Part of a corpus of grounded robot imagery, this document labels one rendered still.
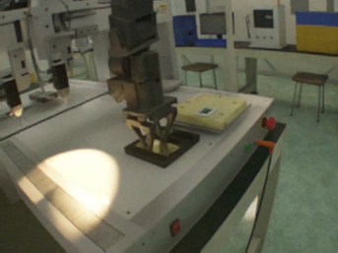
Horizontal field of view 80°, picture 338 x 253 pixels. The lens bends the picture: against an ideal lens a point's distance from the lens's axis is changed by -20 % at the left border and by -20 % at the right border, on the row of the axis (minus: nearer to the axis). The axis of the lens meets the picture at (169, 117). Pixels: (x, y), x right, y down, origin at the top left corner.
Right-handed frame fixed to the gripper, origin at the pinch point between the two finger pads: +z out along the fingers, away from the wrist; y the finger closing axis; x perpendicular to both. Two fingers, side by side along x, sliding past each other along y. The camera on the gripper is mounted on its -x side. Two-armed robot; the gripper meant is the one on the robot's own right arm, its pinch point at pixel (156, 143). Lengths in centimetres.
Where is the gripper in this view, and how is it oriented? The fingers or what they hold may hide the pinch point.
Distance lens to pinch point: 53.7
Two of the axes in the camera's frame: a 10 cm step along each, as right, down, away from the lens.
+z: 1.1, 9.2, 3.9
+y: -6.2, 3.7, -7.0
